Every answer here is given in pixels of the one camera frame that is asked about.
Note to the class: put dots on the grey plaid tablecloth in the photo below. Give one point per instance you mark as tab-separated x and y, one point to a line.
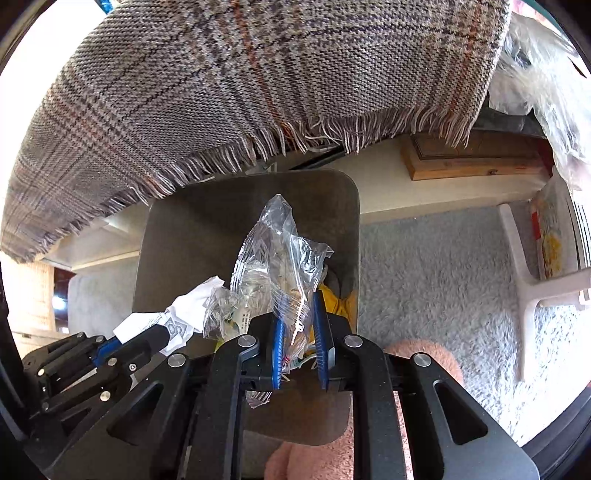
162	94

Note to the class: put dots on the wooden flat box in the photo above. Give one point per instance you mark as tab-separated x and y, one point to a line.
486	154

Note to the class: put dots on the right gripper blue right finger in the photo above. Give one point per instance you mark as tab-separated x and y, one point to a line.
410	416

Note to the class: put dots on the clear plastic bag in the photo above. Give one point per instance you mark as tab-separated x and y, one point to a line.
277	272
540	72

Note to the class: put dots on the yellow crumpled trash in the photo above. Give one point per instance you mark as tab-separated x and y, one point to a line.
345	307

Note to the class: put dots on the person's bare knee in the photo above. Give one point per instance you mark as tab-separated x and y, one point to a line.
335	460

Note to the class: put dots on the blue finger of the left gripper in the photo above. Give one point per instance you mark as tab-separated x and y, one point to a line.
106	350

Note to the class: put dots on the white paper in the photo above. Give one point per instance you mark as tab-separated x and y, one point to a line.
182	318

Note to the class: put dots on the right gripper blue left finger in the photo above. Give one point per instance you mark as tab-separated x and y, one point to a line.
184	419

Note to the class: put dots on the clear hanging plastic bag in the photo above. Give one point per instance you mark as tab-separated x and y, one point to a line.
540	72

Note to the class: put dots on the grey square trash bin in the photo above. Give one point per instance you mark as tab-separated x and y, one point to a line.
196	233

